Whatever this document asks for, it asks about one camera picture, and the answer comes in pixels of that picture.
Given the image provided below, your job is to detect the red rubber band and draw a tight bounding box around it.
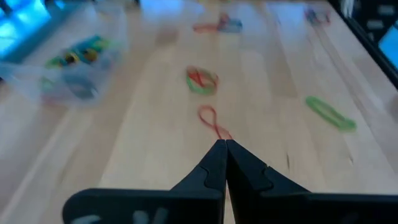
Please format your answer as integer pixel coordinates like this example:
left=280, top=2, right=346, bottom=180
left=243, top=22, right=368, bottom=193
left=192, top=12, right=229, bottom=34
left=197, top=105, right=233, bottom=141
left=188, top=70, right=215, bottom=88
left=315, top=11, right=332, bottom=26

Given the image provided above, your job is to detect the green rubber band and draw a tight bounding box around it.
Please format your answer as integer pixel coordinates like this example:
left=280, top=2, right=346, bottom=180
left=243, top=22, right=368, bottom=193
left=305, top=95, right=358, bottom=132
left=185, top=65, right=219, bottom=96
left=43, top=54, right=75, bottom=71

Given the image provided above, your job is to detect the teal rubber band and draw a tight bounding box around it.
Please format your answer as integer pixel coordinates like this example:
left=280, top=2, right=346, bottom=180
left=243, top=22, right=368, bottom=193
left=216, top=17, right=243, bottom=34
left=73, top=34, right=113, bottom=54

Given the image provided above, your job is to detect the pale yellow rubber band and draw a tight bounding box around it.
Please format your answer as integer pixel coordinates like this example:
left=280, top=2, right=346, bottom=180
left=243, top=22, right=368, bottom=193
left=82, top=48, right=100, bottom=63

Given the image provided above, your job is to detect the purple rubber band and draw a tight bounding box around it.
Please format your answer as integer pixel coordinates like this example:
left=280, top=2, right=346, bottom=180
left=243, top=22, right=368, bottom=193
left=303, top=6, right=320, bottom=24

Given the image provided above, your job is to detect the clear plastic bin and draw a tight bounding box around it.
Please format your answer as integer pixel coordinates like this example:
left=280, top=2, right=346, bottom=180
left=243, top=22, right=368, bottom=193
left=0, top=2, right=130, bottom=108

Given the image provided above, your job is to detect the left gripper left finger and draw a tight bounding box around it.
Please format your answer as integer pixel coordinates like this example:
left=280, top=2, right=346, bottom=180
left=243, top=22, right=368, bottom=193
left=170, top=139, right=226, bottom=191

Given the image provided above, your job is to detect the blue lit screen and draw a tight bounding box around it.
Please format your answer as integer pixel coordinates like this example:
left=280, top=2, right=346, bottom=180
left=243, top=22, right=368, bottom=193
left=377, top=24, right=398, bottom=69

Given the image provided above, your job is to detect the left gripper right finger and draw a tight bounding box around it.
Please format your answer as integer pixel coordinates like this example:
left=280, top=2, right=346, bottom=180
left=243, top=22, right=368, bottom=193
left=226, top=139, right=312, bottom=195

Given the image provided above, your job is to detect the blue rubber band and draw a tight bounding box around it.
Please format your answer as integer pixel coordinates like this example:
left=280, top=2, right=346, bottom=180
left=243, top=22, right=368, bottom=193
left=62, top=74, right=99, bottom=100

